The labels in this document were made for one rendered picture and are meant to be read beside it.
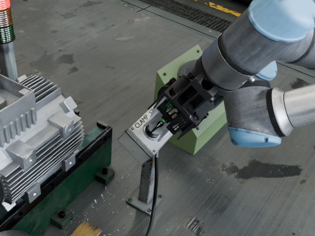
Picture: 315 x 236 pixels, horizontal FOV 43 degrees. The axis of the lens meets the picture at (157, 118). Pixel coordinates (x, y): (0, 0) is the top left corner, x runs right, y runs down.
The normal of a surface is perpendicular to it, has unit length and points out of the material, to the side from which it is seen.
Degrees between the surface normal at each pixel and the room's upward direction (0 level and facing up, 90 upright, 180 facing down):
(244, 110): 51
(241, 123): 59
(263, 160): 0
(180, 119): 90
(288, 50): 105
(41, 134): 0
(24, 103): 90
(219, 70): 87
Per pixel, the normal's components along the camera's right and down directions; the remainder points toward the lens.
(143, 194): -0.51, 0.50
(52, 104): 0.54, -0.45
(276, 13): -0.62, 0.32
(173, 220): 0.10, -0.77
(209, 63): -0.76, 0.14
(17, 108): 0.85, 0.39
